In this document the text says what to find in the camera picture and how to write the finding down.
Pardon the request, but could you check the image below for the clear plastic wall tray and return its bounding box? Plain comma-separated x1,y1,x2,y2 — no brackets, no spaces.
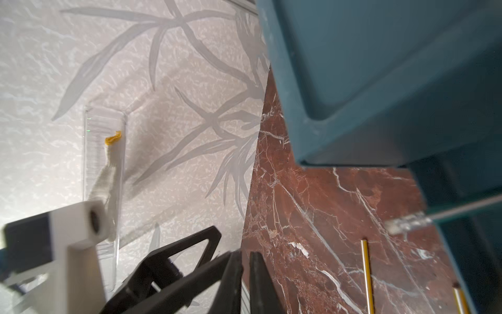
83,106,127,294

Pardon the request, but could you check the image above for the teal drawer cabinet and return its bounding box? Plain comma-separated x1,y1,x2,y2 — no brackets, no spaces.
254,0,502,167

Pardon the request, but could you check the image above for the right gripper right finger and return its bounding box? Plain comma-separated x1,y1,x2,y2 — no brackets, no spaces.
249,251,284,314

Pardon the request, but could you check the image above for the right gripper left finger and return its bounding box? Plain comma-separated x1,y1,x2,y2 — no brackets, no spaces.
209,250,243,314

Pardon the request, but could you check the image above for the green pencil among yellows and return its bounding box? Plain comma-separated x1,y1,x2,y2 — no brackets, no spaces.
384,194,501,235

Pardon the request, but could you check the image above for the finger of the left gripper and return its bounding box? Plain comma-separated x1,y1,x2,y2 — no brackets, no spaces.
101,226,222,313
125,252,231,314

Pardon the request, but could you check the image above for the yellow pencil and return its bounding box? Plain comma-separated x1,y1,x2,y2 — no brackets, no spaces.
452,283,471,314
361,239,375,314

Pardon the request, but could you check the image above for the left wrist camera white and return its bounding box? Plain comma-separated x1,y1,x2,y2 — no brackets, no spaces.
1,200,111,313

